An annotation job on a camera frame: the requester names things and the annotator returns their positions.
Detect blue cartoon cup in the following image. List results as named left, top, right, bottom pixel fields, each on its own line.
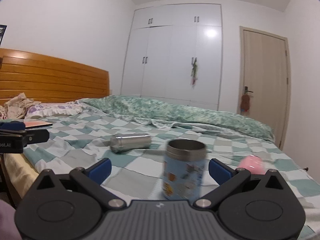
left=163, top=139, right=207, bottom=203

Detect stainless steel cup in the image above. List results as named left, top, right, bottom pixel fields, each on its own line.
left=110, top=134, right=151, bottom=153

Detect pink cup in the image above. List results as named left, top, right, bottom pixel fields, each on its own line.
left=238, top=155, right=266, bottom=175

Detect checkered green bed sheet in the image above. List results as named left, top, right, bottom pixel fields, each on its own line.
left=0, top=110, right=320, bottom=240

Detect brown plush door hanging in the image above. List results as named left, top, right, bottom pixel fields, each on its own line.
left=240, top=92, right=250, bottom=113

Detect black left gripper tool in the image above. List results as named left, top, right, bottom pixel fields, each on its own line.
left=1, top=121, right=49, bottom=154

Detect purple floral pillow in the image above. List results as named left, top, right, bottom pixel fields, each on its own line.
left=24, top=102, right=83, bottom=119

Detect green floral duvet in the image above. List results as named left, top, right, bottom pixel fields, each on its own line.
left=79, top=95, right=276, bottom=142

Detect beige door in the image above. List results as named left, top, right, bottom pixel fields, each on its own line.
left=237, top=27, right=291, bottom=149

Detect beige crumpled clothes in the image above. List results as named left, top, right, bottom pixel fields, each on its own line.
left=0, top=93, right=41, bottom=120

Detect green ornament on wardrobe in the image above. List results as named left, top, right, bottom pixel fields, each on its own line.
left=191, top=57, right=198, bottom=88

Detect wooden headboard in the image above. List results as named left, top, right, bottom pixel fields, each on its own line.
left=0, top=48, right=110, bottom=104

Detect white wardrobe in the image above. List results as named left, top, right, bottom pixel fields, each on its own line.
left=121, top=3, right=222, bottom=110

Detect dark wall poster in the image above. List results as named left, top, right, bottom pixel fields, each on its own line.
left=0, top=25, right=7, bottom=44

